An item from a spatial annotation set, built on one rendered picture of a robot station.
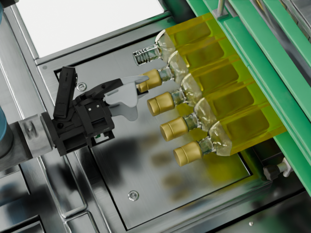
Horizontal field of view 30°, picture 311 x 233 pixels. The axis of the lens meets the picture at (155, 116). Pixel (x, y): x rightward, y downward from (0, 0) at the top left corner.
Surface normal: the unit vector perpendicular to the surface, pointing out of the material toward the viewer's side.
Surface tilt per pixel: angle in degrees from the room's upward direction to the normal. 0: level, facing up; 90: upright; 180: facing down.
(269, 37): 90
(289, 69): 90
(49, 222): 90
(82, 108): 90
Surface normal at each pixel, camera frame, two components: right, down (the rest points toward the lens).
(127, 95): -0.12, -0.34
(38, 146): 0.35, 0.41
